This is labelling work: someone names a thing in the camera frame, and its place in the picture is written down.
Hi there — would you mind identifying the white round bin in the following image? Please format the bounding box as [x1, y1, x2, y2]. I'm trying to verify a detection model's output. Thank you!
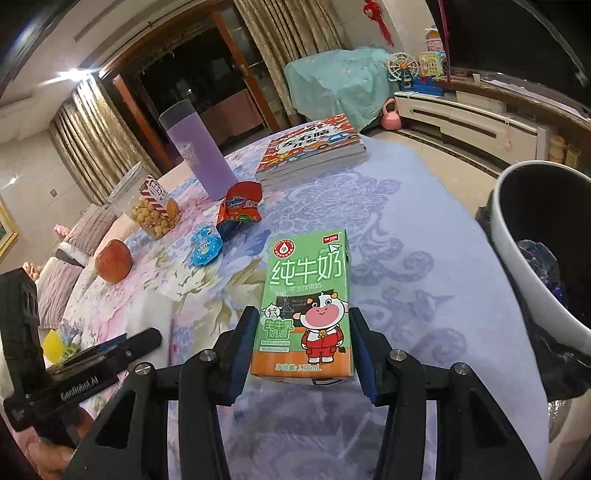
[489, 161, 591, 354]

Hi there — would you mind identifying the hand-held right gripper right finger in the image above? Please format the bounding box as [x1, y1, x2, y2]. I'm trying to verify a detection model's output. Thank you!
[348, 307, 543, 480]

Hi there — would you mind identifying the green milk carton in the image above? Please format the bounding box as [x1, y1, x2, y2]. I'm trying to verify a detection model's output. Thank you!
[249, 229, 356, 386]

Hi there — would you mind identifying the red knot wall decoration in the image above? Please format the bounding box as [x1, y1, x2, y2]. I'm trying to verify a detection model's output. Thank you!
[362, 0, 393, 47]

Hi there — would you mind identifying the striped pink pillow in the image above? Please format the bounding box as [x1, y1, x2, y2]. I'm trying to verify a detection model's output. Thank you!
[39, 203, 116, 324]

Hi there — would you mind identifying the red apple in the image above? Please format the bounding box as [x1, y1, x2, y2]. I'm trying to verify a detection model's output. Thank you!
[95, 239, 133, 284]

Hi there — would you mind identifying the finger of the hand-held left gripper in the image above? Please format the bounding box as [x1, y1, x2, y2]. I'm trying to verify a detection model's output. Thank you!
[51, 329, 162, 370]

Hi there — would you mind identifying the yellow green toy house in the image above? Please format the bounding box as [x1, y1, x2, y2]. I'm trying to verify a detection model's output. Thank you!
[418, 52, 444, 77]

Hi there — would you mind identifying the white and wood television cabinet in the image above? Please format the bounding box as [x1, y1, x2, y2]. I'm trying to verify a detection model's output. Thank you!
[394, 74, 591, 171]

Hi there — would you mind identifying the toy ferris wheel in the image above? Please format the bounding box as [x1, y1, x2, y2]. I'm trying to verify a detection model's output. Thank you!
[387, 52, 419, 90]

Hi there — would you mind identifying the purple bottle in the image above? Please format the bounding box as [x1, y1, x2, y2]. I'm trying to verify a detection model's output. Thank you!
[158, 99, 237, 201]

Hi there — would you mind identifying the beige patterned curtain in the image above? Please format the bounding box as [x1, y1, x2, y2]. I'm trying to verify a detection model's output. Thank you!
[48, 78, 160, 206]
[235, 0, 345, 116]

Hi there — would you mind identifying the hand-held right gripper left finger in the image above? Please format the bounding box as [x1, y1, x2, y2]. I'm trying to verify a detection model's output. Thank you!
[74, 305, 260, 480]

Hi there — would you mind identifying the yellow wrapper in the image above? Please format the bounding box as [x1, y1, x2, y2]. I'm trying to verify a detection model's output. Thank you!
[42, 330, 65, 363]

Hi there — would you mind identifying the clear popcorn jar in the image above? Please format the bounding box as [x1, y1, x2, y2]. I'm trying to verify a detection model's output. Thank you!
[107, 162, 182, 239]

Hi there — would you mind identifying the teal cloth covered furniture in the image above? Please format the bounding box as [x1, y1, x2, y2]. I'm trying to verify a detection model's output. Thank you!
[283, 46, 393, 132]

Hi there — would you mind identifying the thick book with pale pages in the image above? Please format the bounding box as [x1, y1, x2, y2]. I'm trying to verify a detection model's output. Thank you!
[256, 143, 369, 190]

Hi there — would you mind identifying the black television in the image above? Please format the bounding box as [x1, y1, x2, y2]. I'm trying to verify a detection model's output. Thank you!
[425, 0, 591, 116]

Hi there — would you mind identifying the dark glass sliding door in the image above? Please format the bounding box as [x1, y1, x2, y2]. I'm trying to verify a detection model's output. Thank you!
[113, 9, 282, 148]

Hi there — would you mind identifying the person's left hand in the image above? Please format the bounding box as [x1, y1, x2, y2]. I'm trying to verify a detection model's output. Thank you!
[25, 434, 79, 480]

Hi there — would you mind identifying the red cartoon cover book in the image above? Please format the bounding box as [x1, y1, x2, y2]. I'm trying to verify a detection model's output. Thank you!
[255, 114, 361, 174]

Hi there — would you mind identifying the pink kettlebell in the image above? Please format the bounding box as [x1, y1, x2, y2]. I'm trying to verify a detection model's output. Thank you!
[381, 98, 402, 131]

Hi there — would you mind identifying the gold picture frame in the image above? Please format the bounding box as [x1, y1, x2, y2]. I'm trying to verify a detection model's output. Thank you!
[0, 198, 19, 259]

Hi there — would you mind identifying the small blue jelly cup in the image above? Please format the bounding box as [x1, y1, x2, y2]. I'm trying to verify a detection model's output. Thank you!
[190, 229, 223, 267]

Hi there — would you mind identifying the orange snack packet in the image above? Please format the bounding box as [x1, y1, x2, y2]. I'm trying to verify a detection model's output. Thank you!
[216, 181, 263, 241]

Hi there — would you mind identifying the blue clear plastic wrapper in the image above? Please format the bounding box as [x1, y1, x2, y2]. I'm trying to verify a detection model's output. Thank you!
[516, 239, 570, 301]

